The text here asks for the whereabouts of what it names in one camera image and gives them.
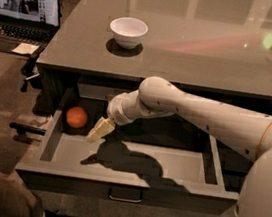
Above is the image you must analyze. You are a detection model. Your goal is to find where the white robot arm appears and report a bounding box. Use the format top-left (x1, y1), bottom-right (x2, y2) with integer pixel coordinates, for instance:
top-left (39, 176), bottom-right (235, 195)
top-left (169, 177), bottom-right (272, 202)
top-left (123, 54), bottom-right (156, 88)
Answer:
top-left (86, 76), bottom-right (272, 217)

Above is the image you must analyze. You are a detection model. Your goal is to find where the open grey top drawer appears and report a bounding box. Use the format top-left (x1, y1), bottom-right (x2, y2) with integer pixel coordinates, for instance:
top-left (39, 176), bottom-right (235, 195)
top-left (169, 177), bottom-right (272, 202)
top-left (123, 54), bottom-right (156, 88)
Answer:
top-left (15, 88), bottom-right (239, 214)

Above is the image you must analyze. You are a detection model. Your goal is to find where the grey counter cabinet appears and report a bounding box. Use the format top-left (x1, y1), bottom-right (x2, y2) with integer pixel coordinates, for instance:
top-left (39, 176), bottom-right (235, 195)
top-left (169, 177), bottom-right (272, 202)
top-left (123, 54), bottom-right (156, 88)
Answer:
top-left (37, 0), bottom-right (272, 113)

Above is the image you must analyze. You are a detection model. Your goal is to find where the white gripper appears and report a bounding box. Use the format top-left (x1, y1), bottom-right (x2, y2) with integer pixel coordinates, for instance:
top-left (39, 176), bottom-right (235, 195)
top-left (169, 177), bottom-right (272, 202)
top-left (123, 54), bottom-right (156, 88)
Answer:
top-left (85, 90), bottom-right (150, 143)

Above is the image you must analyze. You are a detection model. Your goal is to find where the black clamp handle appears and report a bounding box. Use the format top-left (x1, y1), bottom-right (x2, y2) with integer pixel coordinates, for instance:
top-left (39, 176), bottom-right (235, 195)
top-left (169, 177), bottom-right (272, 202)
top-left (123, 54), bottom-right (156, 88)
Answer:
top-left (9, 122), bottom-right (46, 136)

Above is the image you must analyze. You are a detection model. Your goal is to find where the white ceramic bowl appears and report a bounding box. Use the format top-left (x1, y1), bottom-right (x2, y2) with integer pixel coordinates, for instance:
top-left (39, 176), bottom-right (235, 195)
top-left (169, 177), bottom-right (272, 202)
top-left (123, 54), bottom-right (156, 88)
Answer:
top-left (109, 17), bottom-right (148, 49)

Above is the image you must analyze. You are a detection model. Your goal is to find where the open black laptop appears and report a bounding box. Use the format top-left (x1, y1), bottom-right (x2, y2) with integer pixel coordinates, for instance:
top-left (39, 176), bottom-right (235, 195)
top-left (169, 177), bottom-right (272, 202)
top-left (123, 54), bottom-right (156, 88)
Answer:
top-left (0, 0), bottom-right (60, 44)

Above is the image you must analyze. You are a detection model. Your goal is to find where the orange fruit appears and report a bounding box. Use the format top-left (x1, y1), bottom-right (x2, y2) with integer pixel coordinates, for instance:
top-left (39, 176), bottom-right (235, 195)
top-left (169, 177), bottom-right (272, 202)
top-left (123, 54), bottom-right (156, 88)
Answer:
top-left (65, 106), bottom-right (88, 129)

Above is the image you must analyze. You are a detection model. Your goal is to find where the white paper note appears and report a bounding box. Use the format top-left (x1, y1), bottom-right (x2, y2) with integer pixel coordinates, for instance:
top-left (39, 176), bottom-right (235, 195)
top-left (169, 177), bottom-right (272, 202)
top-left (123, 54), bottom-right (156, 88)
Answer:
top-left (12, 43), bottom-right (39, 55)

